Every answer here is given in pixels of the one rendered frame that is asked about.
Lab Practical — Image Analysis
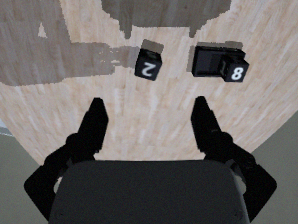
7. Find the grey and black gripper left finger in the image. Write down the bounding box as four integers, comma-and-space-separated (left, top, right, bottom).
24, 97, 109, 221

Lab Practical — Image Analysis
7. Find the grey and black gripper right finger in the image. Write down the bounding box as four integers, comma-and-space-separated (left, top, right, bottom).
190, 96, 277, 223

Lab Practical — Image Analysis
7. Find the black calendar cube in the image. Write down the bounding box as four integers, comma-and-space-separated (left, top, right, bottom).
217, 54, 249, 82
134, 48, 163, 81

